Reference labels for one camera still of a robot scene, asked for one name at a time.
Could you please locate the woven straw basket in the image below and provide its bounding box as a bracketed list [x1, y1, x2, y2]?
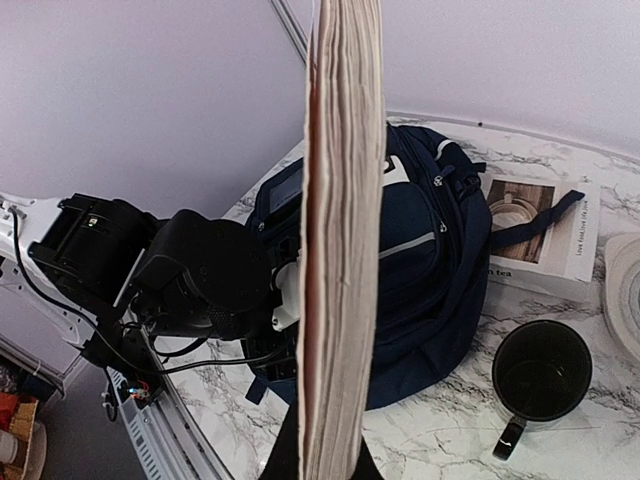
[4, 397, 47, 480]

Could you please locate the left aluminium frame post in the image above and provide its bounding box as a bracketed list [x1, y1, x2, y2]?
[268, 0, 308, 66]

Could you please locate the front aluminium rail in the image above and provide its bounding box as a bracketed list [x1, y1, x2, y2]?
[107, 368, 232, 480]

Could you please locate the navy blue student backpack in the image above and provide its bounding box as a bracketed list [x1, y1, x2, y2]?
[242, 124, 586, 411]

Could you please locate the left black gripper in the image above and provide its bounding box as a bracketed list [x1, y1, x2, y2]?
[240, 335, 297, 382]

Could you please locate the grey swirl ceramic plate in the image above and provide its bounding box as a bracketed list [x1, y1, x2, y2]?
[602, 233, 639, 364]

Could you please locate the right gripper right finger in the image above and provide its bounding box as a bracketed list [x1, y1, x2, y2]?
[352, 439, 383, 480]

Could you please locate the orange treehouse book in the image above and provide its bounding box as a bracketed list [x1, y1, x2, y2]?
[297, 1, 386, 479]

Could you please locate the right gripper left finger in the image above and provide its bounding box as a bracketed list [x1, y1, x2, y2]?
[259, 404, 299, 480]

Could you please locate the white afternoon tea book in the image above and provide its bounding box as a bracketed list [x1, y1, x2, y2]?
[480, 173, 601, 302]

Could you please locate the dark grey metal mug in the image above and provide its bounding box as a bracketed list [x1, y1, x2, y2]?
[491, 320, 593, 461]

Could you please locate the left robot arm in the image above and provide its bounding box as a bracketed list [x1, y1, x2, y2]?
[1, 194, 299, 384]

